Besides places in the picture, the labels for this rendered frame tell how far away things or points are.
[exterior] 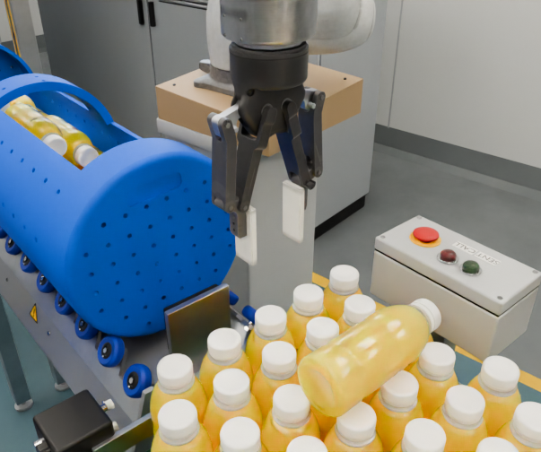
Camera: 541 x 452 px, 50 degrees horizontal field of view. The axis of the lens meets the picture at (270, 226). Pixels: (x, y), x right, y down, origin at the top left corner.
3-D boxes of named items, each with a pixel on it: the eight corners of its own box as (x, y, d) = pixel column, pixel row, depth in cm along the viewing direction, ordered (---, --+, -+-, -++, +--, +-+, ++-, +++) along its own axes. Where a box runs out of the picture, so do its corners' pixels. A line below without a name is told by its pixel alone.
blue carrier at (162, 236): (43, 133, 154) (12, 22, 138) (250, 284, 97) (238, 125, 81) (-72, 169, 139) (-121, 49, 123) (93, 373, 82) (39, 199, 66)
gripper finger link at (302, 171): (258, 97, 59) (268, 90, 60) (285, 179, 67) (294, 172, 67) (284, 107, 57) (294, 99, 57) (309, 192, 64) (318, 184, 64)
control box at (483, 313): (410, 268, 94) (418, 212, 88) (526, 331, 81) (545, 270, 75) (369, 292, 88) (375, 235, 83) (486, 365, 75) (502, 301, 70)
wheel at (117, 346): (115, 330, 85) (104, 328, 83) (130, 346, 82) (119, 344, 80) (101, 356, 85) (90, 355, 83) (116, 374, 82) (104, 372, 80)
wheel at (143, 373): (141, 358, 80) (130, 356, 78) (159, 376, 77) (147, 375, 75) (126, 386, 80) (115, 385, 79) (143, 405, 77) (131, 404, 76)
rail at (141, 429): (334, 319, 90) (335, 304, 89) (337, 322, 90) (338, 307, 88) (94, 464, 68) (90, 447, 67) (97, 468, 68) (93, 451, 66)
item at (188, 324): (222, 343, 89) (219, 277, 83) (231, 352, 87) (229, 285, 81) (166, 375, 83) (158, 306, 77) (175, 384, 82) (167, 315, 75)
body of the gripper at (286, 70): (276, 26, 59) (276, 113, 64) (208, 39, 55) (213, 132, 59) (329, 39, 54) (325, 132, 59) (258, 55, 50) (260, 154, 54)
